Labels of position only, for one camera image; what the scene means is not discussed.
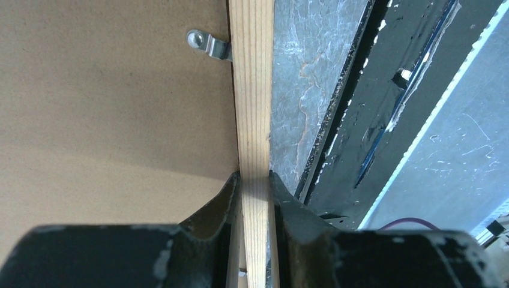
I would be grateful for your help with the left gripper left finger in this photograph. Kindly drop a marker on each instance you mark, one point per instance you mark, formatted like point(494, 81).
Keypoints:
point(197, 252)

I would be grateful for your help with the aluminium rail frame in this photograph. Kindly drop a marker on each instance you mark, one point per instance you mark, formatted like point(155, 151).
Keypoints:
point(455, 173)

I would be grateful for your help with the wooden picture frame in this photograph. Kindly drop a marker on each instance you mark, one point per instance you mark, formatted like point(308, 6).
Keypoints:
point(252, 38)

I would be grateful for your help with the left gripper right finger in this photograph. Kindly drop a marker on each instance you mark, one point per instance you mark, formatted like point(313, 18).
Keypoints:
point(309, 252)

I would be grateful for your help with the brown frame backing board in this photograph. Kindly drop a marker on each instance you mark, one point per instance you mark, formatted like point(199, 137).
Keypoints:
point(108, 116)

